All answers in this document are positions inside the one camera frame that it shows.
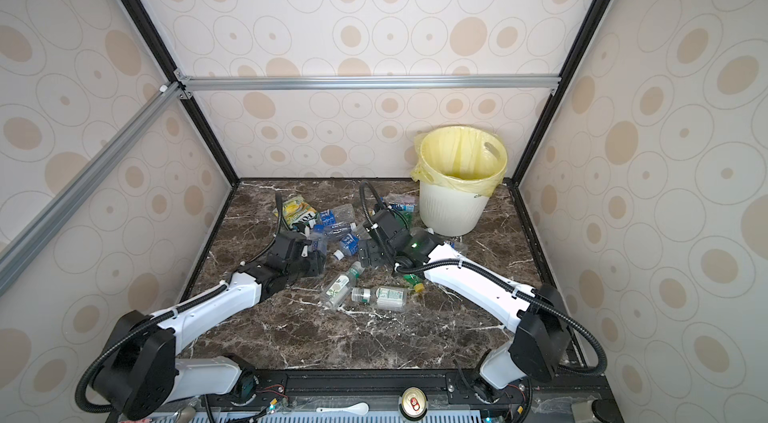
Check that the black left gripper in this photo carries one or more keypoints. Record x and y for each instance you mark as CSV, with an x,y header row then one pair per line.
x,y
317,265

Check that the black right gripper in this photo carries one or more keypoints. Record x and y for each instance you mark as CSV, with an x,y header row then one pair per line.
x,y
371,256

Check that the clear bottle blue label small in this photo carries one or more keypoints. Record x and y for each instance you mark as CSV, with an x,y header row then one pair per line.
x,y
348,247

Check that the clear bottle white green label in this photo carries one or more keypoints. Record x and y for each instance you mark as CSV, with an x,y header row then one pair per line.
x,y
338,291

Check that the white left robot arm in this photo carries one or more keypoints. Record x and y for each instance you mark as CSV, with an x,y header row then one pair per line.
x,y
164,334

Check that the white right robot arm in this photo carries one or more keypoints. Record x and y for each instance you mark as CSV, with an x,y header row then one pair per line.
x,y
537,317

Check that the yellow plastic bin liner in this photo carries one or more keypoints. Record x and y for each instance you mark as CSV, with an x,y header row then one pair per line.
x,y
461,158

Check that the clear bottle blue cap far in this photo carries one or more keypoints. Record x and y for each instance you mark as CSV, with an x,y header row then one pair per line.
x,y
407,203

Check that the green Fox's candy bag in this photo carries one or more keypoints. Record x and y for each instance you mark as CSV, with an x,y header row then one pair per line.
x,y
297,213

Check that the green bottle yellow cap lower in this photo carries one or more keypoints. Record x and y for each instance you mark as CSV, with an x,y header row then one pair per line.
x,y
414,282

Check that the clear crushed bottle blue label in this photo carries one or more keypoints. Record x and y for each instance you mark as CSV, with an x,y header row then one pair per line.
x,y
340,214

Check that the clear bottle green label bottom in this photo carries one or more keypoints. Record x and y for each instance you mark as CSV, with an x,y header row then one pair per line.
x,y
382,297

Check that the drink can top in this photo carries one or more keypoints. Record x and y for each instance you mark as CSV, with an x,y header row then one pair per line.
x,y
413,404

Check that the white plastic spoon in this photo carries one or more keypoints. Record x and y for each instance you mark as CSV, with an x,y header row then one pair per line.
x,y
358,409

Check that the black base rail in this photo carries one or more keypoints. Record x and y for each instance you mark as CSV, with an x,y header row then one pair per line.
x,y
366,390

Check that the horizontal aluminium rail back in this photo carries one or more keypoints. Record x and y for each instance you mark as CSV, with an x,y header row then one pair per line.
x,y
374,82

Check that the diagonal aluminium rail left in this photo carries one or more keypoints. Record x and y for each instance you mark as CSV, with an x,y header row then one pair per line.
x,y
22,251

